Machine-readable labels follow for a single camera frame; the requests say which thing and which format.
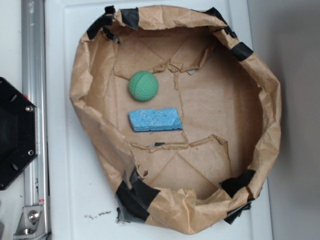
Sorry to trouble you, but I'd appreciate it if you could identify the blue sponge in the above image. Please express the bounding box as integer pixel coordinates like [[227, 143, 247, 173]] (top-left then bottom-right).
[[128, 107, 184, 132]]

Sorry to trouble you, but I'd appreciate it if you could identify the green dimpled ball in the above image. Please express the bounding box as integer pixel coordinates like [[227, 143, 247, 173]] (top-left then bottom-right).
[[128, 71, 159, 102]]

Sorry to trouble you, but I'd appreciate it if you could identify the aluminium extrusion rail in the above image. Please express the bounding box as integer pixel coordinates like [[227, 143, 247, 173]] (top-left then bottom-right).
[[21, 0, 52, 240]]

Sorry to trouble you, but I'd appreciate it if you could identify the brown paper bag bin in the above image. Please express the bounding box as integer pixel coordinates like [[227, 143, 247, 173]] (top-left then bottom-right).
[[69, 5, 282, 235]]

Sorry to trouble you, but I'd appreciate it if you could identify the metal corner bracket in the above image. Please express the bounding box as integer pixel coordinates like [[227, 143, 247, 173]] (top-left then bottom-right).
[[13, 205, 48, 240]]

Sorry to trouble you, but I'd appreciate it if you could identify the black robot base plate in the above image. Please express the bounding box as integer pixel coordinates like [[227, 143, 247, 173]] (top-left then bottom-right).
[[0, 77, 38, 191]]

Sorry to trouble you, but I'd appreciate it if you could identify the white plastic tray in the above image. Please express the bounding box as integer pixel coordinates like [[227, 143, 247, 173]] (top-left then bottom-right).
[[45, 0, 273, 240]]

